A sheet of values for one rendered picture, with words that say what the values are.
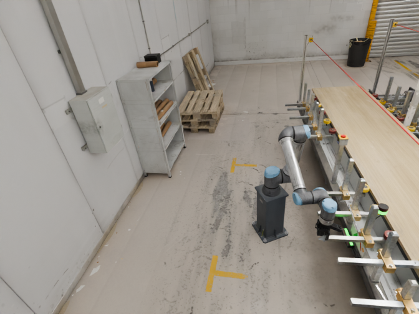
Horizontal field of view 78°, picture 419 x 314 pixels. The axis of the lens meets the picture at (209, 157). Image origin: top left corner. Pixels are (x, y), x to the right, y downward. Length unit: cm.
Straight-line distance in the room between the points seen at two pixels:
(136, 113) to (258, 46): 653
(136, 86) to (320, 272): 294
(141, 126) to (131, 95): 45
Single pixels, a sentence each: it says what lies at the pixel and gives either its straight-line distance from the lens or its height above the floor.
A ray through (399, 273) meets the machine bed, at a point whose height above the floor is 66.
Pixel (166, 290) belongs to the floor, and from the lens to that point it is 289.
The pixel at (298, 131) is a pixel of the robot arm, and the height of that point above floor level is 141.
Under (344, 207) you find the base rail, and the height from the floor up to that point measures 70.
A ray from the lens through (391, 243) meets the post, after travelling 189.
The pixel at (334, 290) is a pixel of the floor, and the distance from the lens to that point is 291.
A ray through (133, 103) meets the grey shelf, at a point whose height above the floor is 124.
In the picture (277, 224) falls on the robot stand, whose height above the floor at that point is 19.
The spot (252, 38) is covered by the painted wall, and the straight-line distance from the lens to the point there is 947.
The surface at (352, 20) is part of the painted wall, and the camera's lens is 971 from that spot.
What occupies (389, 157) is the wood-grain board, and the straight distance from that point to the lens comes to 301.
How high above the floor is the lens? 245
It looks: 34 degrees down
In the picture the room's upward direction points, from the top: 7 degrees counter-clockwise
